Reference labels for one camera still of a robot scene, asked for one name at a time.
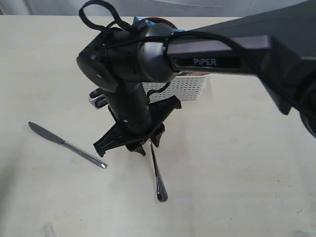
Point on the silver table knife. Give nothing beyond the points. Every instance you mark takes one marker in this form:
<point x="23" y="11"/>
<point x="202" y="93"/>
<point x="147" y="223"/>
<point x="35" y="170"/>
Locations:
<point x="44" y="133"/>

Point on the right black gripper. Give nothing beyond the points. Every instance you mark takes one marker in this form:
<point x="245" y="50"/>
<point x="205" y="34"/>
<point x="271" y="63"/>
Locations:
<point x="134" y="133"/>

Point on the silver fork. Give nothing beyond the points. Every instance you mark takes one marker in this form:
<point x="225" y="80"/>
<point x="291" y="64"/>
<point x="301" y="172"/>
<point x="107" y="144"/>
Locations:
<point x="161" y="192"/>

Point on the white perforated plastic basket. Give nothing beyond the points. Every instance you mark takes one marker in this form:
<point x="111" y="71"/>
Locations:
<point x="188" y="87"/>

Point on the dark brown round plate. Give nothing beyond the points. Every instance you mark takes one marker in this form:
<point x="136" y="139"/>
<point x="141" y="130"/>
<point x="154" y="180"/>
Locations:
<point x="158" y="20"/>

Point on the blue chips bag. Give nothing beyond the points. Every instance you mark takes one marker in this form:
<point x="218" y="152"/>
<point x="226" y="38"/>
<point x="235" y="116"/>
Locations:
<point x="137" y="19"/>

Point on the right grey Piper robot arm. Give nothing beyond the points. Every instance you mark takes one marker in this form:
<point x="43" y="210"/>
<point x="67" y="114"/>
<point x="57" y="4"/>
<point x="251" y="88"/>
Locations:
<point x="278" y="47"/>

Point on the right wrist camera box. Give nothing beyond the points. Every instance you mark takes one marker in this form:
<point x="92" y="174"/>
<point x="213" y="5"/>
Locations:
<point x="97" y="99"/>

